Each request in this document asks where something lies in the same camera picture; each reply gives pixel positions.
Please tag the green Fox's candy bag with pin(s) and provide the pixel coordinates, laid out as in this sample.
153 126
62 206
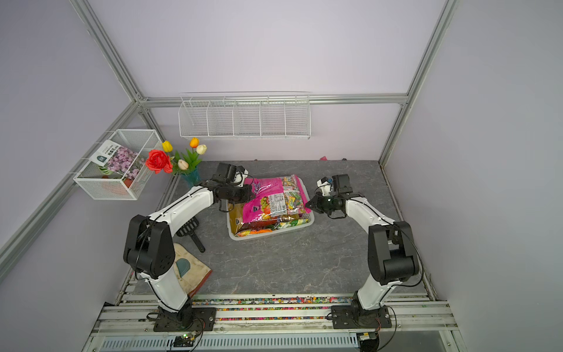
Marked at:
284 225

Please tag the pink fruit candy bag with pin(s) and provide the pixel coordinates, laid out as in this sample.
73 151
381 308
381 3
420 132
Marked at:
274 198

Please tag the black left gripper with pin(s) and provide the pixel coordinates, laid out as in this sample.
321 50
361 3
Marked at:
245 196

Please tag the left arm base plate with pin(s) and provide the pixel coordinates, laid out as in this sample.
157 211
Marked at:
190 319

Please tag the white wire side basket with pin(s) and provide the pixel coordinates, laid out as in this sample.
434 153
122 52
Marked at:
101 187

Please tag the large gold red candy bag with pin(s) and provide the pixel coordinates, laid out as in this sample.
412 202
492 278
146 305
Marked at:
240 228

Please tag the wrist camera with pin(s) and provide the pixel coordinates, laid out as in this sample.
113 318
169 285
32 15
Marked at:
240 177
324 186

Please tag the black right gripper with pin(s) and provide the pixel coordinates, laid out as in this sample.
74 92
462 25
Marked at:
317 200

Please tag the red artificial rose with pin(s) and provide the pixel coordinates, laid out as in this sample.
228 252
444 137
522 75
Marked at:
159 161

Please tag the tulips in teal vase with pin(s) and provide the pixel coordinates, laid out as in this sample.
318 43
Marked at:
186 164

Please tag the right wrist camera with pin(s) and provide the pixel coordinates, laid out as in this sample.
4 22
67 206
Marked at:
324 186

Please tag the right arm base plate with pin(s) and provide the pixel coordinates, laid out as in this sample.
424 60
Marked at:
349 317

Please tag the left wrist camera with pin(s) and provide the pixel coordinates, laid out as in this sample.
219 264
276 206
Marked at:
240 177

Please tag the purple flower seed packet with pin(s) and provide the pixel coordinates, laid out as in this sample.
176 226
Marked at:
114 159

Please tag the green circuit board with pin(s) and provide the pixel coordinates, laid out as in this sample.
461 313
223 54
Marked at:
183 341

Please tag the white wire wall shelf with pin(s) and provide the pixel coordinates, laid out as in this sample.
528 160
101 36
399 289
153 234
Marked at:
245 115

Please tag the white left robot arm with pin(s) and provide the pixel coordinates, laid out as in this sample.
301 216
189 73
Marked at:
149 248

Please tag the white plastic perforated basket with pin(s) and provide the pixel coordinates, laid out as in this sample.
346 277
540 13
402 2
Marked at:
278 207

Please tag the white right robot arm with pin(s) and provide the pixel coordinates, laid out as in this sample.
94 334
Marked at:
392 256

